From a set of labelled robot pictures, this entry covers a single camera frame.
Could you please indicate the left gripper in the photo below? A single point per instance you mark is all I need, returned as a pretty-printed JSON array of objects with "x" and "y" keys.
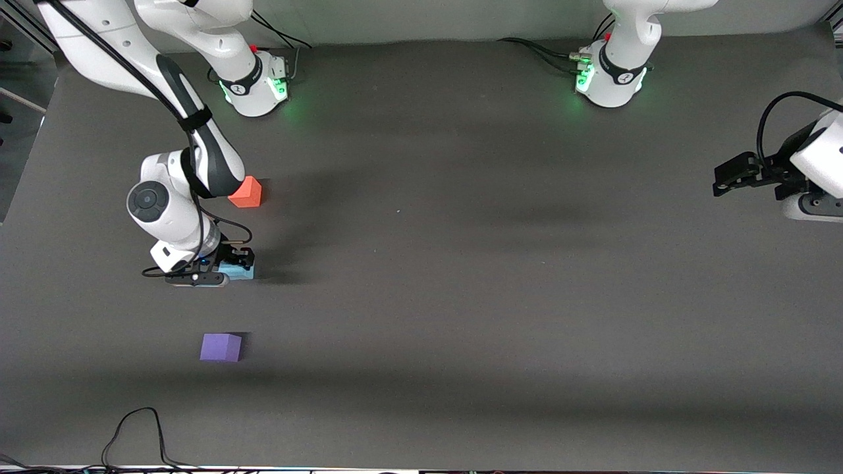
[{"x": 786, "y": 168}]

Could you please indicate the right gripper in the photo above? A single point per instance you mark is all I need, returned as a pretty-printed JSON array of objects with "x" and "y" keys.
[{"x": 230, "y": 253}]

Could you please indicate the light blue foam block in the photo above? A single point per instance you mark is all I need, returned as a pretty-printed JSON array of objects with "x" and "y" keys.
[{"x": 240, "y": 273}]

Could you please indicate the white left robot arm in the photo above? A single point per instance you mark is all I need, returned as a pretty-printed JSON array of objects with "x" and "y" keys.
[{"x": 619, "y": 72}]

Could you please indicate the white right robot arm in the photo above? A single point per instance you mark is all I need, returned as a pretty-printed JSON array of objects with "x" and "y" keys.
[{"x": 164, "y": 204}]

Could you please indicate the orange foam block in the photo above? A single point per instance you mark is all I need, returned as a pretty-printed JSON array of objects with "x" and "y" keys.
[{"x": 251, "y": 194}]

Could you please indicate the purple foam block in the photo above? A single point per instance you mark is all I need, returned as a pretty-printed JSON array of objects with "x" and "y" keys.
[{"x": 220, "y": 347}]

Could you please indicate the dark grey table mat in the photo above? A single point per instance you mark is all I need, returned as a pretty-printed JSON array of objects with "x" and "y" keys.
[{"x": 421, "y": 329}]

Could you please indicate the grey metal bar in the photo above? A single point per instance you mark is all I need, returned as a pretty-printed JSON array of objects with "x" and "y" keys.
[{"x": 23, "y": 100}]

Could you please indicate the aluminium frame profile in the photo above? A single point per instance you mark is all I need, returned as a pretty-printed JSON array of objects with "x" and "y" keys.
[
  {"x": 836, "y": 25},
  {"x": 29, "y": 36}
]

